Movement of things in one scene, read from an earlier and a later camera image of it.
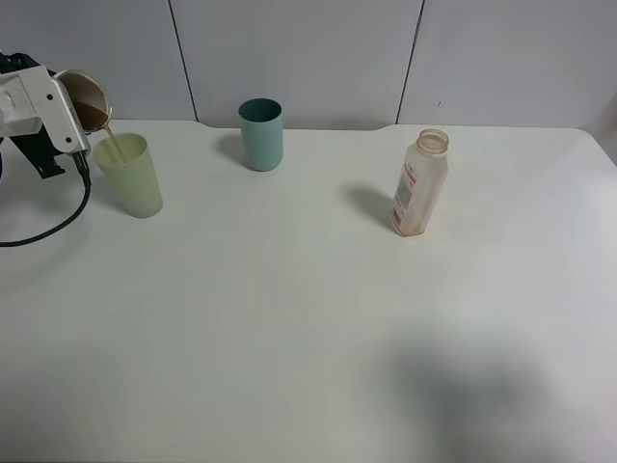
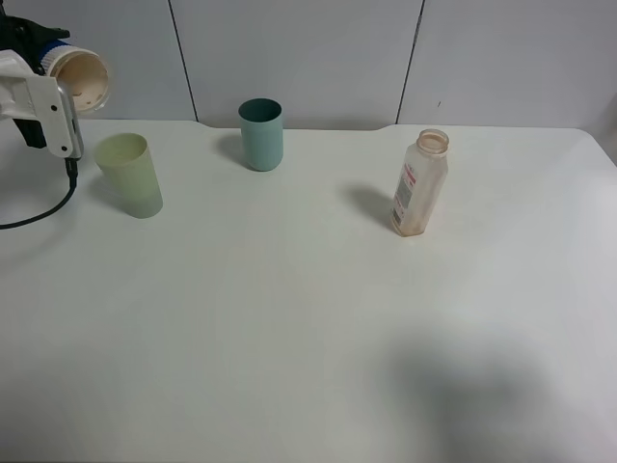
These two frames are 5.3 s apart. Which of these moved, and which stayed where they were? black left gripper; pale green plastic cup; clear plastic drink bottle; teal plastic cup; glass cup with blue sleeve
Moved: glass cup with blue sleeve; black left gripper
Stayed: clear plastic drink bottle; pale green plastic cup; teal plastic cup
